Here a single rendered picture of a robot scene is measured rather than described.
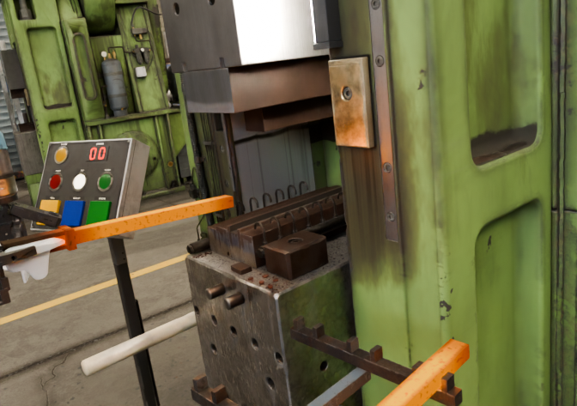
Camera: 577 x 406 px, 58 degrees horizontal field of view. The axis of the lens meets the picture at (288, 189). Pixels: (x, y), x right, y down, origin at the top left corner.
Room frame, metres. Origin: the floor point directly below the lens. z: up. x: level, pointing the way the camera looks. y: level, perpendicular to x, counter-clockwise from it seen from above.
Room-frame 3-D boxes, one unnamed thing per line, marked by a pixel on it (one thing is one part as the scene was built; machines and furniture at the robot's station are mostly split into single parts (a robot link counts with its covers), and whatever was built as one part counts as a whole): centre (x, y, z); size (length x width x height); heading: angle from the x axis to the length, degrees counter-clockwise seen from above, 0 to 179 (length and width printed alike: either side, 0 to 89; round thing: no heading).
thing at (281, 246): (1.09, 0.00, 0.95); 0.12 x 0.08 x 0.06; 128
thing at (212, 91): (1.33, -0.01, 1.32); 0.42 x 0.20 x 0.10; 128
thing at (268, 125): (1.33, -0.06, 1.24); 0.30 x 0.07 x 0.06; 128
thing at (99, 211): (1.43, 0.54, 1.01); 0.07 x 0.05 x 0.07; 63
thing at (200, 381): (0.74, 0.07, 0.92); 0.23 x 0.06 x 0.02; 132
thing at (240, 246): (1.33, -0.01, 0.96); 0.42 x 0.20 x 0.09; 128
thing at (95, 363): (1.41, 0.44, 0.62); 0.44 x 0.05 x 0.05; 128
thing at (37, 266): (0.79, 0.41, 1.11); 0.09 x 0.03 x 0.06; 125
